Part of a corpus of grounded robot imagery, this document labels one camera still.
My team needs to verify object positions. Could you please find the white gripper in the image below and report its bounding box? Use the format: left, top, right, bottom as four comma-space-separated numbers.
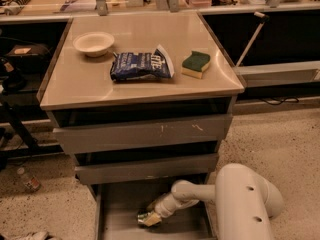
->
143, 192, 199, 227

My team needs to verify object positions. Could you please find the green soda can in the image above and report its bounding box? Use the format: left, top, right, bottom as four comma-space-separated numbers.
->
137, 211, 148, 226

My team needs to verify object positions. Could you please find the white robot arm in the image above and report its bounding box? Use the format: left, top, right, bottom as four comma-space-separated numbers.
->
138, 163, 284, 240

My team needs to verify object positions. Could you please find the grey bottom drawer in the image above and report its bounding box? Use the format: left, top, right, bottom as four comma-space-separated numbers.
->
94, 177, 217, 240

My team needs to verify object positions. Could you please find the grey drawer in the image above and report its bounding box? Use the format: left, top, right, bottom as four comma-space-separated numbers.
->
53, 114, 232, 154
75, 153, 219, 185
94, 177, 217, 240

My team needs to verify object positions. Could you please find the grey middle drawer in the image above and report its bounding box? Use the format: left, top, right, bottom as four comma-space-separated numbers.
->
75, 153, 219, 185

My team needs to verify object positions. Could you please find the grey drawer cabinet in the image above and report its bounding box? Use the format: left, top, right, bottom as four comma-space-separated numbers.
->
36, 11, 247, 240

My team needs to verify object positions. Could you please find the grey top drawer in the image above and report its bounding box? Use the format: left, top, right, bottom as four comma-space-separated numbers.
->
53, 114, 232, 154

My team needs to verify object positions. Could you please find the plastic bottle on floor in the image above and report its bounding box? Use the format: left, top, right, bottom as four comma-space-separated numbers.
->
17, 167, 41, 192

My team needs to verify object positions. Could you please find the black stand leg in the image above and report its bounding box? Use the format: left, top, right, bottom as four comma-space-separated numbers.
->
0, 102, 62, 160

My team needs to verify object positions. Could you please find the blue chip bag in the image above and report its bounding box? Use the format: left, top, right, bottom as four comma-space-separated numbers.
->
110, 45, 175, 81

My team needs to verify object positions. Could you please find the green yellow sponge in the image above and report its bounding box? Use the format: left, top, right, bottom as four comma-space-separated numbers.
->
182, 51, 211, 79

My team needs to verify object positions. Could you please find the white paper bowl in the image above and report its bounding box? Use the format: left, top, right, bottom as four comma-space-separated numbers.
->
73, 32, 115, 58

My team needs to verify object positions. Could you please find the black bag on shelf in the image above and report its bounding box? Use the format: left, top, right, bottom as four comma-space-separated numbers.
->
5, 44, 51, 74

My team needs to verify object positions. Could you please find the black cable on floor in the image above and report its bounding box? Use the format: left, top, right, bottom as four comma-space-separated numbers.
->
259, 96, 300, 106

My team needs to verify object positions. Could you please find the white pole black handle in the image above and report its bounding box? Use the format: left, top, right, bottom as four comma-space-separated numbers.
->
236, 11, 269, 67

